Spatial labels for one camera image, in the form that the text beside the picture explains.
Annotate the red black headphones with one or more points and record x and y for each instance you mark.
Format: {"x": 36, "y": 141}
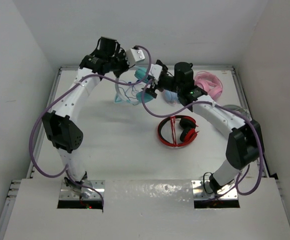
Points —
{"x": 183, "y": 131}

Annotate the pink gaming headphones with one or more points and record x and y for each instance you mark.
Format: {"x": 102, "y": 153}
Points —
{"x": 209, "y": 83}

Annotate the teal cat-ear headphones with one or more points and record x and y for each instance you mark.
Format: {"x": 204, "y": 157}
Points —
{"x": 132, "y": 93}

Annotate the metal base plate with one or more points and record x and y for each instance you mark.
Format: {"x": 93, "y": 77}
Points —
{"x": 72, "y": 192}
{"x": 226, "y": 193}

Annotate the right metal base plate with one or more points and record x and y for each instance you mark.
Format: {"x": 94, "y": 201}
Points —
{"x": 226, "y": 193}

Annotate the white grey headphones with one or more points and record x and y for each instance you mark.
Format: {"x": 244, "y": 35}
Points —
{"x": 236, "y": 108}

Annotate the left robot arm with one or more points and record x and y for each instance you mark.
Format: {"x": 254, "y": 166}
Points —
{"x": 60, "y": 124}

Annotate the pink blue cat-ear headphones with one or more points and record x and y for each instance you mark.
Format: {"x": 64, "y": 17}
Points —
{"x": 170, "y": 97}

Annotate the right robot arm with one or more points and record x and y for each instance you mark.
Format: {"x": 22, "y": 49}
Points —
{"x": 245, "y": 143}

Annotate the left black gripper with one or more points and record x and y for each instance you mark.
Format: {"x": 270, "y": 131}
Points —
{"x": 122, "y": 55}

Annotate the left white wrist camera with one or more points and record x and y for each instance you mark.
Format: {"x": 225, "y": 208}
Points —
{"x": 134, "y": 56}

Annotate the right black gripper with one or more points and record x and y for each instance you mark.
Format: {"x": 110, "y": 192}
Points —
{"x": 151, "y": 91}

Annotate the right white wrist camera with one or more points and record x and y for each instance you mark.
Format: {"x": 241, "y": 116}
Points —
{"x": 156, "y": 70}

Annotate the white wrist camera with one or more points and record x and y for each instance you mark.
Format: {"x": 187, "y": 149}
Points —
{"x": 156, "y": 70}
{"x": 134, "y": 56}

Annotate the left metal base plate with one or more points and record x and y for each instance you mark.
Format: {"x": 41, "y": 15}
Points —
{"x": 72, "y": 192}

